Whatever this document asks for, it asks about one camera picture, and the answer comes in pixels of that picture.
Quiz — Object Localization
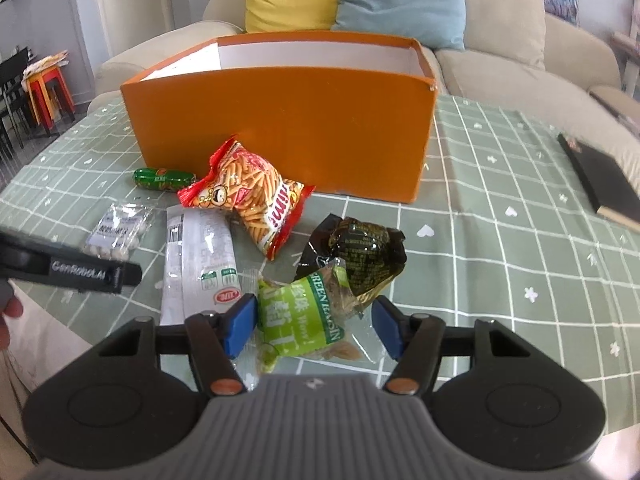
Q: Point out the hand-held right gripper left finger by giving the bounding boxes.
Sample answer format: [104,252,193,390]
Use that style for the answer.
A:
[97,294,257,396]

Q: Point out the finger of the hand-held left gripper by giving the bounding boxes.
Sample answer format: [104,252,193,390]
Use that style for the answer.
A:
[0,227,144,294]

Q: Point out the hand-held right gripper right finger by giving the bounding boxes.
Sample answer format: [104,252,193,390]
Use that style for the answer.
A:
[371,294,538,395]

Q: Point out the green raisin packet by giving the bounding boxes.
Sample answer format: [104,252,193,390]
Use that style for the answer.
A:
[245,257,381,376]

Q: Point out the orange cardboard box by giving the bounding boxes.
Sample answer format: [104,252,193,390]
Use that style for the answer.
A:
[120,30,440,205]

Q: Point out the person's left hand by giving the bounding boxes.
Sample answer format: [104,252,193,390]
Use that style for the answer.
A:
[0,280,25,352]

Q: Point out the clear packet of white candies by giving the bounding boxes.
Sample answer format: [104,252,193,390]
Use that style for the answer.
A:
[82,201,153,262]

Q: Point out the dark green shiny packet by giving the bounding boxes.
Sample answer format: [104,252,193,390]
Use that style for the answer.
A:
[292,213,408,306]

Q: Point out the long white packet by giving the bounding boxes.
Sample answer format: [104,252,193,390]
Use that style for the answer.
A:
[160,205,246,333]

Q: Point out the green checked tablecloth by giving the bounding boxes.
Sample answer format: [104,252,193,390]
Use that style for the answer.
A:
[0,92,640,441]

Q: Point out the red stick snack bag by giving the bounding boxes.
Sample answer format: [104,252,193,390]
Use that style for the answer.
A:
[177,137,317,262]

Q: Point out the red plastic stool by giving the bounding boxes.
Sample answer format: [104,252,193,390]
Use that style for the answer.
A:
[22,67,76,128]

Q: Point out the black chair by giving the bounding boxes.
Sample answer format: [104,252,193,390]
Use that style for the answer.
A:
[0,47,32,161]

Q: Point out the pile of papers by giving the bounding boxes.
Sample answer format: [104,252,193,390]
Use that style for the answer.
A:
[22,50,71,81]

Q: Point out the black notebook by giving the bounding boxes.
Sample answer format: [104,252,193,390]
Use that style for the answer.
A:
[556,132,640,233]

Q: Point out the beige sofa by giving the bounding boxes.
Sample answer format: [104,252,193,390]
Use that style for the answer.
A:
[87,0,640,171]

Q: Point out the light blue pillow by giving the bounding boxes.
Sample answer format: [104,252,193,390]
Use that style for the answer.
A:
[330,0,467,52]

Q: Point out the beige pillow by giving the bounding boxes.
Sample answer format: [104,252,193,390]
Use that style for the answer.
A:
[460,0,547,71]

